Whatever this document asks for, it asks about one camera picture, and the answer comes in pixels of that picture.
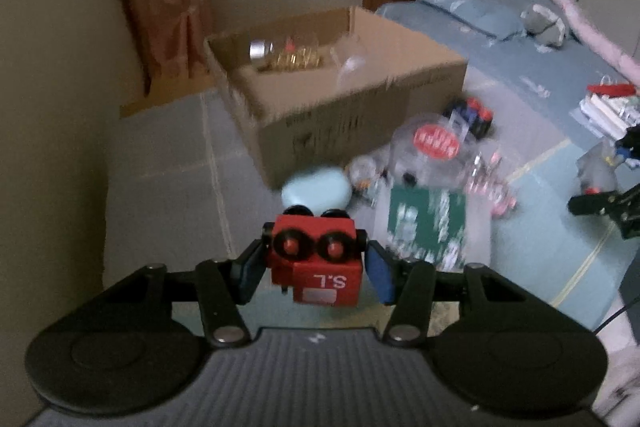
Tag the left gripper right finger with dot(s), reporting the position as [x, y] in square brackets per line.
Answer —
[406, 286]

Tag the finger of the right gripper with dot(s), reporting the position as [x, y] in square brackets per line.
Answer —
[614, 204]

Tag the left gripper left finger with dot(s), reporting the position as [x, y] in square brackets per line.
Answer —
[223, 286]

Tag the grey figurine red badge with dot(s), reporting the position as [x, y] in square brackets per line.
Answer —
[596, 169]

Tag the green label cotton swab jar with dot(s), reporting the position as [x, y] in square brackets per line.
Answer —
[445, 227]

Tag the red toy block with wheels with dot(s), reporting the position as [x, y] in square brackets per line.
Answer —
[319, 258]

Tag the light blue oval case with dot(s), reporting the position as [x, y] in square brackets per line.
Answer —
[319, 189]

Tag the pink liquid keychain charm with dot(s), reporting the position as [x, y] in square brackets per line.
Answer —
[482, 177]

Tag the black dice cube red buttons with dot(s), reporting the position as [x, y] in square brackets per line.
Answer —
[477, 116]

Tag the stack of papers red item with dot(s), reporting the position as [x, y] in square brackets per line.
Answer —
[609, 108]

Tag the clear jar red label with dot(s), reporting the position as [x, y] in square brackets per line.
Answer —
[431, 150]

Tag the blue floral bed sheet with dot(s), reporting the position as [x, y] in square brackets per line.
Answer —
[551, 80]

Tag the pink folded blanket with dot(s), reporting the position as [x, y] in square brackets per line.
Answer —
[587, 33]

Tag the grey plush toy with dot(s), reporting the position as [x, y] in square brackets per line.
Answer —
[547, 27]

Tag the cardboard box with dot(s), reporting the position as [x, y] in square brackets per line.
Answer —
[292, 121]

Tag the blue pillow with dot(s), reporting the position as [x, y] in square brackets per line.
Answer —
[500, 19]

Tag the clear glass mug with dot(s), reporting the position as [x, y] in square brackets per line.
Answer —
[352, 62]

